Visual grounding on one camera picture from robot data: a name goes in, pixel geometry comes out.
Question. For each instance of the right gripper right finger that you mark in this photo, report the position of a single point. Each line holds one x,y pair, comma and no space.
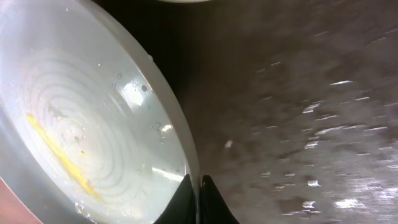
213,208

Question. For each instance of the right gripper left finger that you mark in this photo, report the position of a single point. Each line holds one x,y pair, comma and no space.
182,207

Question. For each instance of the pale plate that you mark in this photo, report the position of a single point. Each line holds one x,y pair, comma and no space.
91,131

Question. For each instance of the brown serving tray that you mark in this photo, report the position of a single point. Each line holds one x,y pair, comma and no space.
292,104

